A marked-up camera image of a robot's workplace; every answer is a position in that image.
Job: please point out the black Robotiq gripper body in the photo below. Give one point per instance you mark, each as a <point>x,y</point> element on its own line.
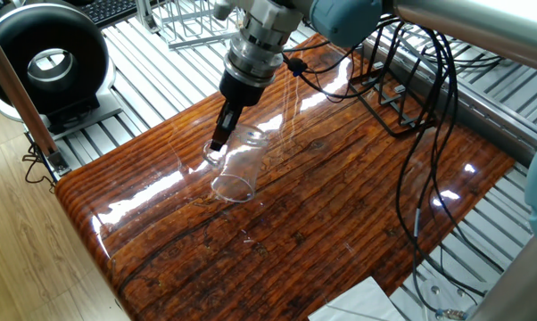
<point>242,91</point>

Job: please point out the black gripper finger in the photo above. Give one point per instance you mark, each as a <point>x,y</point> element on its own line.
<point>219,129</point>
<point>233,118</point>

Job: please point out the clear glass cup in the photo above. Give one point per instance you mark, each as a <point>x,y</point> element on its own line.
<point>237,165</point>

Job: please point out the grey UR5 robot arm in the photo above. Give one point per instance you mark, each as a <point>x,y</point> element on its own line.
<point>473,27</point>

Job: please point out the wood grain table mat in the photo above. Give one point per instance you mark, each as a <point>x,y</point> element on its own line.
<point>250,232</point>

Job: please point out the black keyboard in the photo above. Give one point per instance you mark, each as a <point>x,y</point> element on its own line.
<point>110,11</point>

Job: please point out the white paper sheet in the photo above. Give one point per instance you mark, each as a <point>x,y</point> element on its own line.
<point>357,305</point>

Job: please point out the brown frame post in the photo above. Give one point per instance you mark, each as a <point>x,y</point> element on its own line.
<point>14,89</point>

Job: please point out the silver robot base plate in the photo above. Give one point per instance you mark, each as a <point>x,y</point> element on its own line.
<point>442,298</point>

